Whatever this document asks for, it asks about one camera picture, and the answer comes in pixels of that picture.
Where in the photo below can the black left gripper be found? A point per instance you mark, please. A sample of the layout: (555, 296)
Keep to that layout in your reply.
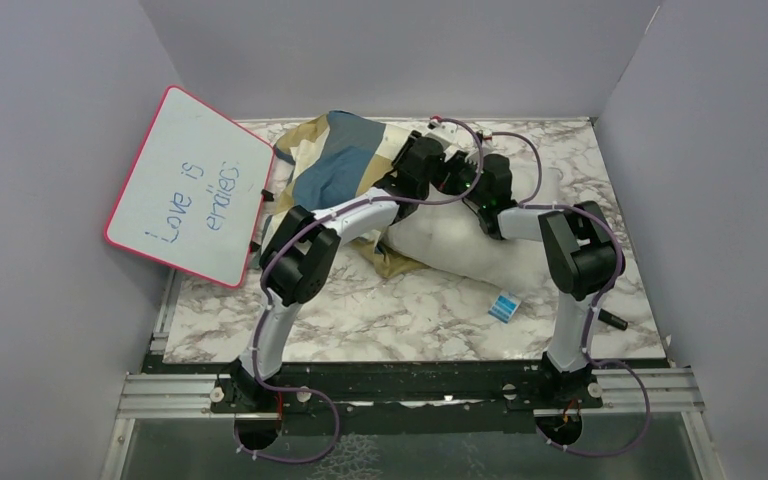
(407, 143)

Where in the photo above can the white pillow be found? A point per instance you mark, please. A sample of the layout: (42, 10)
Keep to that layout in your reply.
(449, 238)

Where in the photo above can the blue beige checked pillowcase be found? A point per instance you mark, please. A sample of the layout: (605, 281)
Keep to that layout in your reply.
(335, 157)

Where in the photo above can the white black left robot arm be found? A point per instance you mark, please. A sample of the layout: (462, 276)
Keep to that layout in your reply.
(298, 258)

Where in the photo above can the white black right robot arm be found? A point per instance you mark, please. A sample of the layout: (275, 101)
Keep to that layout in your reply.
(583, 256)

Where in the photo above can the blue white pillow tag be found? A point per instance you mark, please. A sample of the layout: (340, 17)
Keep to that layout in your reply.
(504, 307)

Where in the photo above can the black yellow marker pen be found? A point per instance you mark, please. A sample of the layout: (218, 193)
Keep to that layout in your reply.
(612, 320)

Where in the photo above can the pink framed whiteboard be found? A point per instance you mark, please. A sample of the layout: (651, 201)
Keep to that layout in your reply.
(193, 195)

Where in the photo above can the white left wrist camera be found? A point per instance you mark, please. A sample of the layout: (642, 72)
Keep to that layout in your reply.
(443, 132)

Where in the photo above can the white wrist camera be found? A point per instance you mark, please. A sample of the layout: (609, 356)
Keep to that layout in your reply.
(443, 132)
(480, 149)

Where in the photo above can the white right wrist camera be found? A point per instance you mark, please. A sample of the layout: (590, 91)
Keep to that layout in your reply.
(480, 149)

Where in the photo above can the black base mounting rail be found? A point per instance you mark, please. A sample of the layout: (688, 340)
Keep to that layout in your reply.
(381, 398)

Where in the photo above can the aluminium frame rail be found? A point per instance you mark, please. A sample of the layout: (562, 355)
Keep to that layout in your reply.
(650, 426)

